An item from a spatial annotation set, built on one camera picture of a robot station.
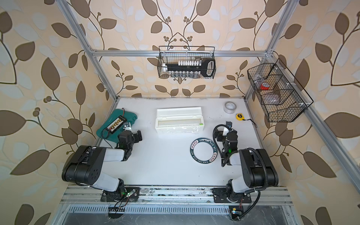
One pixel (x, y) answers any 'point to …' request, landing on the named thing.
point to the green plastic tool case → (128, 116)
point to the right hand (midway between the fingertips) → (223, 128)
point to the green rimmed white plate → (203, 150)
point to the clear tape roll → (229, 107)
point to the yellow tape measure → (240, 116)
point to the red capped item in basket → (265, 86)
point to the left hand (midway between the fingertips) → (129, 130)
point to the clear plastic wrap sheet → (179, 130)
